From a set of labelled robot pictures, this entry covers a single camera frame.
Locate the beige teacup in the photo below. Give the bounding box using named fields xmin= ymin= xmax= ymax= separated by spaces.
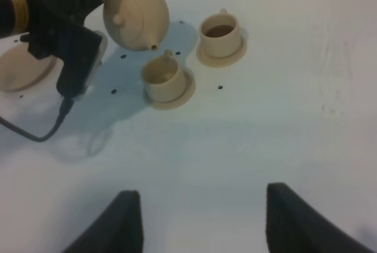
xmin=199 ymin=9 xmax=242 ymax=59
xmin=141 ymin=49 xmax=187 ymax=103

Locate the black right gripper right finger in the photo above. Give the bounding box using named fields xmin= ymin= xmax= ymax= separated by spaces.
xmin=266 ymin=182 xmax=372 ymax=252

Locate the beige near cup saucer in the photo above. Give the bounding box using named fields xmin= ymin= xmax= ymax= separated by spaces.
xmin=143 ymin=69 xmax=196 ymax=110

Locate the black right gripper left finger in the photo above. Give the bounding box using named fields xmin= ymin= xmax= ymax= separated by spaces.
xmin=64 ymin=191 xmax=144 ymax=252

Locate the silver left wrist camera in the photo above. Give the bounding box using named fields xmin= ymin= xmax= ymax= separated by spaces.
xmin=56 ymin=25 xmax=107 ymax=99

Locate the black braided left cable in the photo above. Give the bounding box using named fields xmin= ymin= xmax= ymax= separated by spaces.
xmin=0 ymin=96 xmax=74 ymax=143

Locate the beige far cup saucer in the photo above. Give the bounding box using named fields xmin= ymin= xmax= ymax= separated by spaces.
xmin=196 ymin=35 xmax=247 ymax=68

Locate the beige far teacup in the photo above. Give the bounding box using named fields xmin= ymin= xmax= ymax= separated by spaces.
xmin=199 ymin=9 xmax=242 ymax=59

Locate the beige teapot saucer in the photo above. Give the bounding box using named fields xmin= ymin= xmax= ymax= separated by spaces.
xmin=1 ymin=43 xmax=58 ymax=92

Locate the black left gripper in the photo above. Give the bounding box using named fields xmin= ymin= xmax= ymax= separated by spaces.
xmin=27 ymin=0 xmax=103 ymax=59

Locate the beige cup saucer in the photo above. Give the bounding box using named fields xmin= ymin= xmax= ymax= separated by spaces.
xmin=143 ymin=69 xmax=196 ymax=110
xmin=196 ymin=35 xmax=247 ymax=68

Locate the beige clay teapot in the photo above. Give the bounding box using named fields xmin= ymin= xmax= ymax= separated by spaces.
xmin=102 ymin=0 xmax=170 ymax=51

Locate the beige near teacup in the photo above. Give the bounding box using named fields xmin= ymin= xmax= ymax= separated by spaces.
xmin=141 ymin=49 xmax=187 ymax=103

